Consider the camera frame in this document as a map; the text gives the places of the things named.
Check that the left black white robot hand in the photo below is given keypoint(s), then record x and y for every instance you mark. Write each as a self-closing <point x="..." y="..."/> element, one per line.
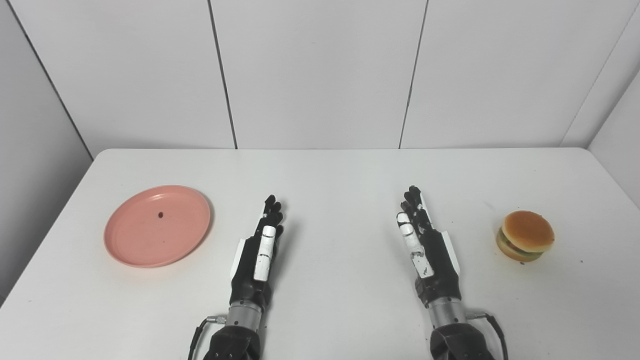
<point x="256" y="260"/>

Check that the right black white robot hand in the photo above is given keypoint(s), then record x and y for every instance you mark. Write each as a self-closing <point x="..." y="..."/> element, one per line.
<point x="430" y="250"/>

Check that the toy hamburger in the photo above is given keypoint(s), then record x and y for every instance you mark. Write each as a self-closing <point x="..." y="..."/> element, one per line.
<point x="525" y="236"/>

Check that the pink round plate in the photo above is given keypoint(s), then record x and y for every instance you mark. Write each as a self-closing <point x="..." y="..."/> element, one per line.
<point x="157" y="226"/>

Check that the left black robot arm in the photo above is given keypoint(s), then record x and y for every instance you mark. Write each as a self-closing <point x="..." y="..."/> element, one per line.
<point x="235" y="335"/>

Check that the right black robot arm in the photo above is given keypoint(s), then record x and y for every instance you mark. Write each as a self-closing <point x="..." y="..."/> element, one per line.
<point x="456" y="332"/>

